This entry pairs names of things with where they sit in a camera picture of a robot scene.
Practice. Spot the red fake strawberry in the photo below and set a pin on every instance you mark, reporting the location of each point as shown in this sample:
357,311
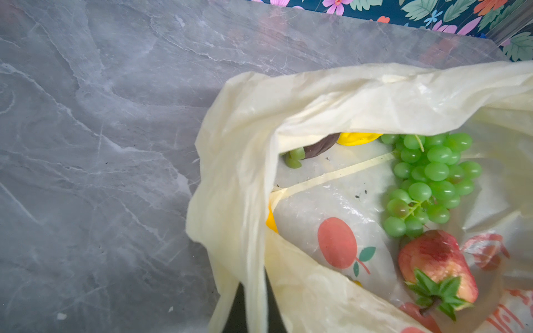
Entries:
436,273

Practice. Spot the yellow fake banana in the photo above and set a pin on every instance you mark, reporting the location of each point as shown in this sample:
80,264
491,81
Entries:
271,223

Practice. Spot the yellow plastic fruit-print bag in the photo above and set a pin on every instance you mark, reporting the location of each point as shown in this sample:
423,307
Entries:
331,266

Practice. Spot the green fake grapes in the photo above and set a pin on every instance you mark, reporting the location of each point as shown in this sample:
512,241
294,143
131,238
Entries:
432,179

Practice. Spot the brown fake mangosteen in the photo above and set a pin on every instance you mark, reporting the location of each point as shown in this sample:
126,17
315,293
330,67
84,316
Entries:
293,158

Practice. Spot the yellow fake lemon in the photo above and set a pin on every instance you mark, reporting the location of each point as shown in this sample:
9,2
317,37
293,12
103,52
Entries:
357,139

